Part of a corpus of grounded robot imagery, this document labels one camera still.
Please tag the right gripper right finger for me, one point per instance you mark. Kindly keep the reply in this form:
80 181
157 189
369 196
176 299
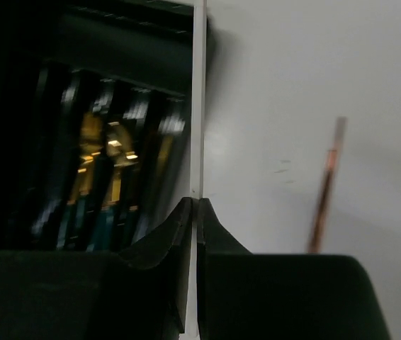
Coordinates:
242 295

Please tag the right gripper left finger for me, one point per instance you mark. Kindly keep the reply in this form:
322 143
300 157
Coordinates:
157 284

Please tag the gold knife green handle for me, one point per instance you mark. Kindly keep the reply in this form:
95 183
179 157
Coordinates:
141 210

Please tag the gold fork green handle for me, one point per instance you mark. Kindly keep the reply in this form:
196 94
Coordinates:
90 147

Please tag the gold spoon green handle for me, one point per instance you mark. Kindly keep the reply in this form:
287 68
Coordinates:
119 149

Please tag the black cutlery organizer tray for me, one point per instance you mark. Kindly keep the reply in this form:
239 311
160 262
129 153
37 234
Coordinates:
125 61

